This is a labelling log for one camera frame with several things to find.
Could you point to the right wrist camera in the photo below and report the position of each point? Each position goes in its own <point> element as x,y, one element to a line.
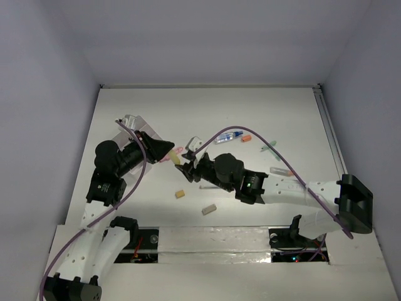
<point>195,150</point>

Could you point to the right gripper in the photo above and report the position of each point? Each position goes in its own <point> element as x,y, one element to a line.
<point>189,174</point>

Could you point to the white compartment organizer tray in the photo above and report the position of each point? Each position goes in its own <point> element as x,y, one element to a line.
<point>125,154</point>

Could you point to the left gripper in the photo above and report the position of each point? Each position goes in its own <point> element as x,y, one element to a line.
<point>144,145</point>

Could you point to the pink highlighter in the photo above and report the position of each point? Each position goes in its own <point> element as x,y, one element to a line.
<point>178,150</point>

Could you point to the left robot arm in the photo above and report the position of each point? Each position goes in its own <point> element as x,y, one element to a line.
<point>81,266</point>

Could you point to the pencil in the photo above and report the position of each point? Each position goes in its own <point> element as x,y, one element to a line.
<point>281,172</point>

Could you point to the orange cap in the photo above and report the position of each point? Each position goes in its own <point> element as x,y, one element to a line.
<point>246,138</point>

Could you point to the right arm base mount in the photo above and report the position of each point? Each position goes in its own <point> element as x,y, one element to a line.
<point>286,249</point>

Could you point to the green plastic tool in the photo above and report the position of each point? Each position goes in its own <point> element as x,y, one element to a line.
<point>267,148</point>

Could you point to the white marker brown cap lower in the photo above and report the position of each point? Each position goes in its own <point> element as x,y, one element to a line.
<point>208,187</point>

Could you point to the aluminium rail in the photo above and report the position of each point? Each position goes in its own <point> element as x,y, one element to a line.
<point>335,150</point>

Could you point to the yellow eraser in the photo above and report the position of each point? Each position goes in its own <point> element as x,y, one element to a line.
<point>180,194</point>

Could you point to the grey eraser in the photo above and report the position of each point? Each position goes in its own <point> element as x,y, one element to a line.
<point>209,209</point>

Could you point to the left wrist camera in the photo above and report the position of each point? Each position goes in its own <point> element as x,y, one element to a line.
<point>132,122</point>

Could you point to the small spray bottle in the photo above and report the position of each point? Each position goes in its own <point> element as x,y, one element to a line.
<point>228,136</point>

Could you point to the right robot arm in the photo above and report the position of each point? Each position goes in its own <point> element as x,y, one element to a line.
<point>252,187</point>

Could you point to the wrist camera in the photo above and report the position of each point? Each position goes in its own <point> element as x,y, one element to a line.
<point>195,150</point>
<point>132,122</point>

